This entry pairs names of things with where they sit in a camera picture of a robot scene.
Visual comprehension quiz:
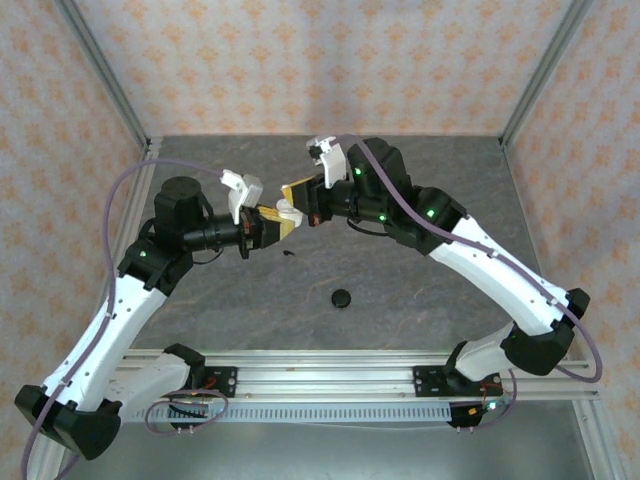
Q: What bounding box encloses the white rounded object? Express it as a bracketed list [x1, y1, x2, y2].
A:
[276, 198, 305, 227]

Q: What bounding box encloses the small circuit board green light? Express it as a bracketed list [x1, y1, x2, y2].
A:
[467, 398, 504, 419]

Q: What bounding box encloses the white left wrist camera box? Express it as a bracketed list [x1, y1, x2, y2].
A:
[221, 168, 265, 225]

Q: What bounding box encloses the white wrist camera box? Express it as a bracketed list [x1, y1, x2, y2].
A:
[304, 134, 348, 191]
[221, 168, 265, 225]

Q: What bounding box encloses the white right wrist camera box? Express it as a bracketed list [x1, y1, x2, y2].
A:
[304, 134, 348, 191]

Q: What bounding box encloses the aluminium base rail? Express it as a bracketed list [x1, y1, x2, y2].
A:
[117, 348, 601, 401]

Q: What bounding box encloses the slotted grey cable duct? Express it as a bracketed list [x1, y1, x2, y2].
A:
[122, 402, 454, 425]

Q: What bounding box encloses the purple cable loop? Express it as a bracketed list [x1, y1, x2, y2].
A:
[144, 391, 230, 435]

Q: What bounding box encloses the short aluminium frame post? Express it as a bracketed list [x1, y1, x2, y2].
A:
[569, 397, 619, 480]

